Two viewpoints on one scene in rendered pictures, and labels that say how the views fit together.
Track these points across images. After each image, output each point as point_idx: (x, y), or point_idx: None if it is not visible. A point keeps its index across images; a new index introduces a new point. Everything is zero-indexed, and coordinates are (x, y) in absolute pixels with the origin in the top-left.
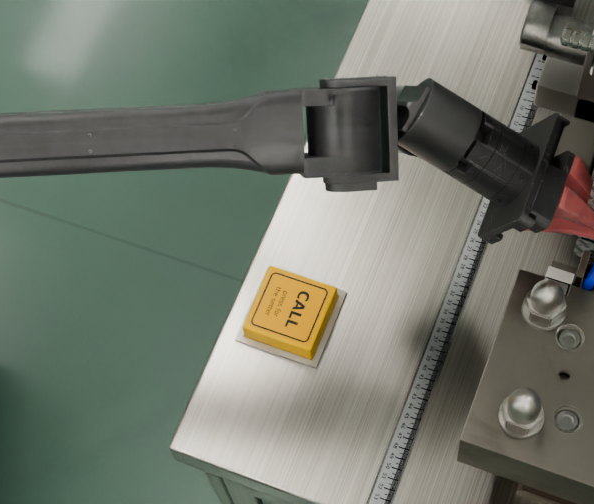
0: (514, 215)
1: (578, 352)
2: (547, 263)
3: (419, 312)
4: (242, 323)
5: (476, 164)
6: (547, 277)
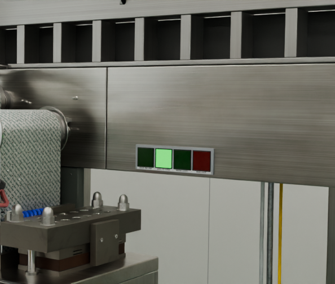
0: None
1: (34, 220)
2: None
3: None
4: None
5: None
6: (10, 212)
